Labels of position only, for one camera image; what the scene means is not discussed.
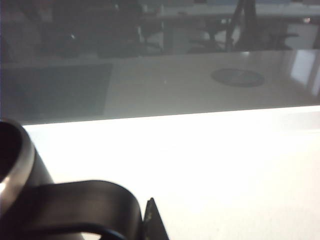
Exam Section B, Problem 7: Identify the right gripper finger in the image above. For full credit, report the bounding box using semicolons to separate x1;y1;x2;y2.
142;197;171;240

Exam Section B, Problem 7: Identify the black steel-rimmed mug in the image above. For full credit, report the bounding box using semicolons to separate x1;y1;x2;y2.
0;119;144;240

